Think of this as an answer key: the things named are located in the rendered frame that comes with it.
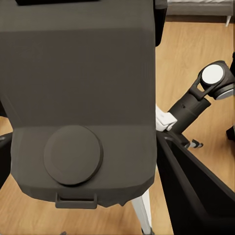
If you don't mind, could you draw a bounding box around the camera tripod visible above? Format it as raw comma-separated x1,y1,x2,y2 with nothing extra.
131,140,204,235

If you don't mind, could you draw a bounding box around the digital camera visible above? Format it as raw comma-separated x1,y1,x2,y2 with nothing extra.
0,0,168,209

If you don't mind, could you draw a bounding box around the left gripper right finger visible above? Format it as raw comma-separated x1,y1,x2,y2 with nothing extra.
156,130,235,235

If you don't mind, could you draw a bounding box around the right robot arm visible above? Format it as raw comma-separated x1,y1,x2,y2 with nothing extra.
156,52,235,146

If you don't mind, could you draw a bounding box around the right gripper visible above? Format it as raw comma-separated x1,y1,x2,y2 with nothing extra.
164,100,198,146

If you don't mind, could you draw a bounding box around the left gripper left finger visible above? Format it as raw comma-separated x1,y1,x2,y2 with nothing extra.
0,132,13,189

